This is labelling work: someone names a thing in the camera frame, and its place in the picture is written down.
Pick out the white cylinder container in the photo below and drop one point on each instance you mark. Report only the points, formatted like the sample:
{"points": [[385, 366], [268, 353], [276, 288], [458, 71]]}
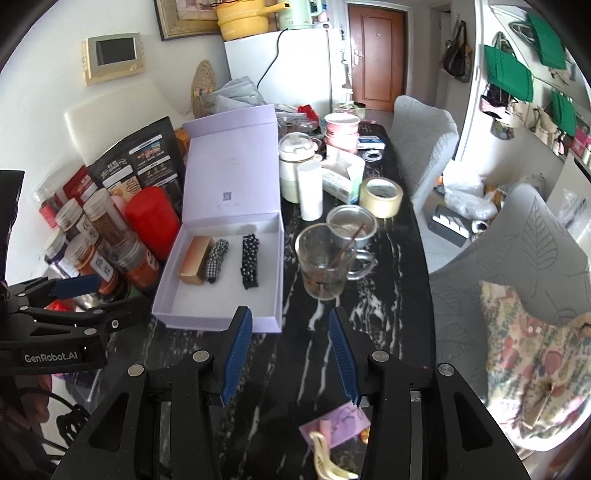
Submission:
{"points": [[310, 194]]}

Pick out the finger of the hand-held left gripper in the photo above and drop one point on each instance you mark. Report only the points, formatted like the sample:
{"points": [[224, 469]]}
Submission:
{"points": [[115, 314], [76, 286]]}

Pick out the red snack bag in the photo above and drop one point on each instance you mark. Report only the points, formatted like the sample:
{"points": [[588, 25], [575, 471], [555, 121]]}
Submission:
{"points": [[78, 184]]}

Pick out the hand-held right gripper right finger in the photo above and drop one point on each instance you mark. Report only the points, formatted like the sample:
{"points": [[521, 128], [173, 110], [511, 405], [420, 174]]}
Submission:
{"points": [[344, 355]]}

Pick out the lavender gift box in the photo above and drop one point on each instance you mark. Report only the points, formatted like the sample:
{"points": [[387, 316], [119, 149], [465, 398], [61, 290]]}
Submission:
{"points": [[221, 184]]}

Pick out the small tan box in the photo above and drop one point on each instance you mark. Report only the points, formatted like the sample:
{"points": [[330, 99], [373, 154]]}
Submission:
{"points": [[196, 261]]}

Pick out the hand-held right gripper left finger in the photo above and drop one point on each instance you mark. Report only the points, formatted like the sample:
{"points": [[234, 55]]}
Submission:
{"points": [[238, 355]]}

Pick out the glass mug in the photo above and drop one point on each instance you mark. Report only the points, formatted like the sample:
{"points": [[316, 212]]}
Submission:
{"points": [[318, 272]]}

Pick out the person's left hand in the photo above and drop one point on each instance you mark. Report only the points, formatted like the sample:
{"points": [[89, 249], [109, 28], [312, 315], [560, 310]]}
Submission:
{"points": [[32, 397]]}

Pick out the white lidded ceramic pot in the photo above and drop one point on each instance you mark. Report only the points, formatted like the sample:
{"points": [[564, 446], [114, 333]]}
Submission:
{"points": [[288, 180]]}

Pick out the black openwork object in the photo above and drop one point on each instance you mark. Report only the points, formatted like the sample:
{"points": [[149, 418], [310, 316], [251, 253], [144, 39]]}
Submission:
{"points": [[74, 427]]}

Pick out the blue flat box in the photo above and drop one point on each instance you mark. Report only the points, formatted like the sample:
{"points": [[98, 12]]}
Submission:
{"points": [[371, 143]]}

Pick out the checkered scrunchie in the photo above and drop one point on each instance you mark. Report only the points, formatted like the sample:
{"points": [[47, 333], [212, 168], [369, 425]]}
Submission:
{"points": [[214, 263]]}

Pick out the black polka dot scrunchie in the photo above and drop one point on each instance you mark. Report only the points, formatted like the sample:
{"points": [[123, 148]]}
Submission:
{"points": [[249, 263]]}

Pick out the grey plastic bags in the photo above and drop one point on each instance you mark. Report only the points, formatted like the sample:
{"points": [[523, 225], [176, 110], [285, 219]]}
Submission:
{"points": [[235, 94]]}

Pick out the brown stirring stick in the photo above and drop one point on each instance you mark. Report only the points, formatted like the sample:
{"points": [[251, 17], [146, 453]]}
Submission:
{"points": [[344, 249]]}

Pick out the black snack bag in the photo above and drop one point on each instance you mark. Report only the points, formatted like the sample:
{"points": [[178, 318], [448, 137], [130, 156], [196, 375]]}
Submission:
{"points": [[138, 157]]}

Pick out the small purple box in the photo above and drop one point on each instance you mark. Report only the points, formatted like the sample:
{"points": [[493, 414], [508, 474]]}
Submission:
{"points": [[344, 420]]}

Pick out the metal strainer cup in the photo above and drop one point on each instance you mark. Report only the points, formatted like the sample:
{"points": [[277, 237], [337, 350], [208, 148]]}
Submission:
{"points": [[351, 219]]}

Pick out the printed fabric bag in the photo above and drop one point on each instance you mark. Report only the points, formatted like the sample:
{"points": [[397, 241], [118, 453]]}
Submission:
{"points": [[531, 360]]}

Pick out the green electric kettle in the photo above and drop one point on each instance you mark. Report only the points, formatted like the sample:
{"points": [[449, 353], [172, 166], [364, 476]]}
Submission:
{"points": [[298, 14]]}

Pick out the stack of pink bowls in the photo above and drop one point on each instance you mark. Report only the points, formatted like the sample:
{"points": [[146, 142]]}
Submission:
{"points": [[341, 131]]}

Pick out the cream hair claw clip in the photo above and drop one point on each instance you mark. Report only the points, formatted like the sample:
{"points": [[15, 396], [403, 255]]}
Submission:
{"points": [[323, 457]]}

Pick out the beige tape roll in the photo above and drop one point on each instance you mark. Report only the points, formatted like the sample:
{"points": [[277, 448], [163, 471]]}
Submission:
{"points": [[369, 205]]}

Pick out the picture frame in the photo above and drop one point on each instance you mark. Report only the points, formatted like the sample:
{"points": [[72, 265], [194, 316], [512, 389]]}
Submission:
{"points": [[184, 23]]}

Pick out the dark handbag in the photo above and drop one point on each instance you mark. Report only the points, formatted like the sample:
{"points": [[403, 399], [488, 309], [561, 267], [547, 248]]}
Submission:
{"points": [[457, 55]]}

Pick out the woven round trivet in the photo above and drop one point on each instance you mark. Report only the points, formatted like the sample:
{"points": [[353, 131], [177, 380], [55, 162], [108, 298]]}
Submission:
{"points": [[203, 87]]}

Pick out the white fridge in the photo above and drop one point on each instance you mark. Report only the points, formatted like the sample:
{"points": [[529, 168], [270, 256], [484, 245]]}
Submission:
{"points": [[300, 64]]}

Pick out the yellow cooking pot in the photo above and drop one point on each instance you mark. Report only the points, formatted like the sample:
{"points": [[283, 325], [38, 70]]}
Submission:
{"points": [[242, 21]]}

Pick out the group of spice jars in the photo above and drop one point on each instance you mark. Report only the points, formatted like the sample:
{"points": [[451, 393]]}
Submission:
{"points": [[104, 217]]}

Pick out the white medicine box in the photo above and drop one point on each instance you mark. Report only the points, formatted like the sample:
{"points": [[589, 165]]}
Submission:
{"points": [[341, 184]]}

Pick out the black metal rack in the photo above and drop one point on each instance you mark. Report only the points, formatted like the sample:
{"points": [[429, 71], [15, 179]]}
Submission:
{"points": [[452, 226]]}

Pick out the wall intercom panel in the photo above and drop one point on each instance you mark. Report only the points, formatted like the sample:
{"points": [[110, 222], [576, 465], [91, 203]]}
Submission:
{"points": [[113, 57]]}

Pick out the brown door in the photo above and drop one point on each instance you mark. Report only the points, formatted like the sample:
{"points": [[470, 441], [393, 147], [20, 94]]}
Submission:
{"points": [[378, 55]]}

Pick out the red canister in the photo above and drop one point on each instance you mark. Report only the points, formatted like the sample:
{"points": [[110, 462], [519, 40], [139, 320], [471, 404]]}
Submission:
{"points": [[152, 217]]}

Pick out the green tote bag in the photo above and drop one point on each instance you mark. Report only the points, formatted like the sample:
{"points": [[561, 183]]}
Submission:
{"points": [[508, 71], [564, 113], [547, 41]]}

